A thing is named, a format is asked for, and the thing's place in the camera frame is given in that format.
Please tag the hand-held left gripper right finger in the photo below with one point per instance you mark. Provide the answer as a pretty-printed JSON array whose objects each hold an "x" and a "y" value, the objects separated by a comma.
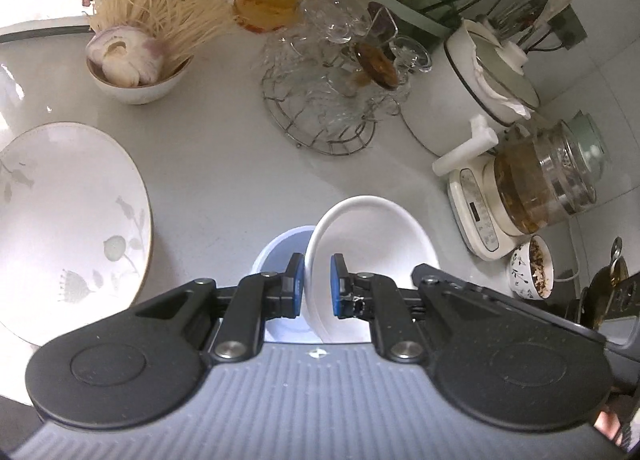
[{"x": 340, "y": 291}]

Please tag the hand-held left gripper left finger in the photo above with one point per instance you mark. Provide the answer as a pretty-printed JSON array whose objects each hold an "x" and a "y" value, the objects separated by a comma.
[{"x": 295, "y": 286}]

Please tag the pale blue bowl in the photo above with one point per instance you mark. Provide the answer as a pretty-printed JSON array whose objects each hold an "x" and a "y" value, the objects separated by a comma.
[{"x": 272, "y": 255}]

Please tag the plain white bowl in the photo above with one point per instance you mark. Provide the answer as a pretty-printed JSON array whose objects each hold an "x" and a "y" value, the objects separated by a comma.
[{"x": 370, "y": 235}]

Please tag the large leaf-print white plate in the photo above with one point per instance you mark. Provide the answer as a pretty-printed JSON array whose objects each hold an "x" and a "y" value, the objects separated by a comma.
[{"x": 60, "y": 200}]

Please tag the person's right hand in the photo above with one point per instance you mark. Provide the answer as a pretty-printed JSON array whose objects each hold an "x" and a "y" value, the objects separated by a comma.
[{"x": 607, "y": 425}]

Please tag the glass electric kettle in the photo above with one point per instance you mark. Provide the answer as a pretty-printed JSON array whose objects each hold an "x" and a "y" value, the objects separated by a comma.
[{"x": 475, "y": 210}]

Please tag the small leaf-print bowl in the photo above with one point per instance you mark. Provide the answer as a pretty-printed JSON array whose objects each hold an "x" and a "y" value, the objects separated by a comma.
[{"x": 525, "y": 272}]

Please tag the white pot with lid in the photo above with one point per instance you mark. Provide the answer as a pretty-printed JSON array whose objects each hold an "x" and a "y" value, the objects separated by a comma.
[{"x": 450, "y": 105}]

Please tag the small white bowl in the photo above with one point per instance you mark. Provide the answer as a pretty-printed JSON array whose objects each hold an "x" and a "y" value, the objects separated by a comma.
[{"x": 145, "y": 92}]

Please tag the pile of clear glassware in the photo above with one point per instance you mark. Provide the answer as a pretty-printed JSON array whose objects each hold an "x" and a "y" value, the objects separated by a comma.
[{"x": 325, "y": 40}]

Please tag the brass ladle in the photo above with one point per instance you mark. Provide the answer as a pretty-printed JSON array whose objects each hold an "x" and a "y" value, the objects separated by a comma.
[{"x": 614, "y": 270}]

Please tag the green utensil holder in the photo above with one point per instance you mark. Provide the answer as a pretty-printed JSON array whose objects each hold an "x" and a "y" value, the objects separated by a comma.
[{"x": 425, "y": 20}]

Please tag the purple garlic bulb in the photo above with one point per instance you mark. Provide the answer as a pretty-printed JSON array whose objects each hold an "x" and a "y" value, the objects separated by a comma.
[{"x": 125, "y": 56}]

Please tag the white plastic tray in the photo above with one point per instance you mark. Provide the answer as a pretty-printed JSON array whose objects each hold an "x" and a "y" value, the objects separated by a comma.
[{"x": 45, "y": 5}]

